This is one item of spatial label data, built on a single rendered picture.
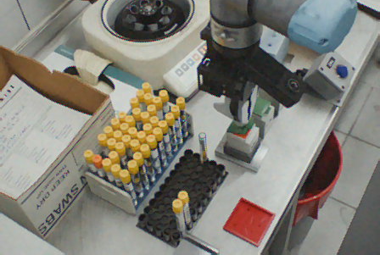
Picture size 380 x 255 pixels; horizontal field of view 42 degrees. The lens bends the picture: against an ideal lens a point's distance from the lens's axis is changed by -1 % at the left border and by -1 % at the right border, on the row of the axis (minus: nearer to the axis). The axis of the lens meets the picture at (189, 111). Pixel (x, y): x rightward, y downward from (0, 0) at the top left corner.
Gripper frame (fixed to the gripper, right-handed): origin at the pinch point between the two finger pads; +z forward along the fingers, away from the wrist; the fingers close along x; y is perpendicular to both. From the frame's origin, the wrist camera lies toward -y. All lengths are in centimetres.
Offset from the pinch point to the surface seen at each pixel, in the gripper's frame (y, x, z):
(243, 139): -0.4, 1.9, 2.7
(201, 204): 1.5, 14.3, 7.9
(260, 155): -3.2, -0.2, 8.9
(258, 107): 0.5, -6.6, 3.7
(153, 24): 28.3, -14.7, 0.2
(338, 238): -21, -36, 98
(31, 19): 56, -6, 2
